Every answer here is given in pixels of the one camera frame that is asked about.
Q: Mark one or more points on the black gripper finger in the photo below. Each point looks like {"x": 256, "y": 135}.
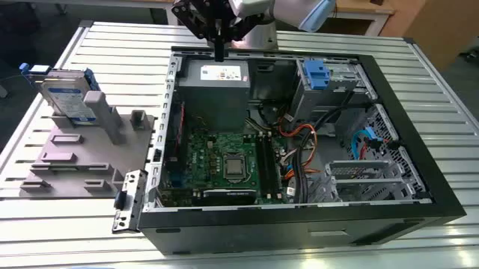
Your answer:
{"x": 243, "y": 30}
{"x": 191, "y": 19}

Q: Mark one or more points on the hard disk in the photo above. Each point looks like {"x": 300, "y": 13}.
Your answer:
{"x": 68, "y": 98}

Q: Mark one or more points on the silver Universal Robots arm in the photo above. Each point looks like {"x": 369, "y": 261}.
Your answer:
{"x": 258, "y": 39}

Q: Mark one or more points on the metal disk bay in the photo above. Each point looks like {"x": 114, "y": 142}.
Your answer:
{"x": 367, "y": 181}

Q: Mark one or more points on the blue plastic cage latch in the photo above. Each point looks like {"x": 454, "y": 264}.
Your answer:
{"x": 317, "y": 74}

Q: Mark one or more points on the grey power supply unit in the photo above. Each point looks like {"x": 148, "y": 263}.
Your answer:
{"x": 214, "y": 103}

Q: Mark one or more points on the metal drive cage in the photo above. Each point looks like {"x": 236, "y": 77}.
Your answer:
{"x": 318, "y": 103}

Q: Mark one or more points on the green motherboard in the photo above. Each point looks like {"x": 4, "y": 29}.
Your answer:
{"x": 202, "y": 151}

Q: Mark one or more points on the silver CPU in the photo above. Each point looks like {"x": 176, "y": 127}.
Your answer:
{"x": 234, "y": 167}

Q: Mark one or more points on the wooden cabinet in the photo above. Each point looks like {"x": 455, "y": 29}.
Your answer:
{"x": 430, "y": 28}

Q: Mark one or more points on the CPU socket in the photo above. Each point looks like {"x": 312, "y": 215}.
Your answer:
{"x": 235, "y": 180}

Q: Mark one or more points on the grey parts rack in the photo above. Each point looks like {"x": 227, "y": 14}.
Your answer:
{"x": 94, "y": 157}

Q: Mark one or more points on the black graphics card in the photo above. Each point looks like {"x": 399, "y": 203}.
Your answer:
{"x": 224, "y": 196}

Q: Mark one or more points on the black open PC case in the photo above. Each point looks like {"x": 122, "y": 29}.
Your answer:
{"x": 262, "y": 229}

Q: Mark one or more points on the wooden desk white frame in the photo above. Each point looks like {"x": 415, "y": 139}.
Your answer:
{"x": 355, "y": 12}

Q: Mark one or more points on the hinged metal rear bracket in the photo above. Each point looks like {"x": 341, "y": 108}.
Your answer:
{"x": 132, "y": 196}

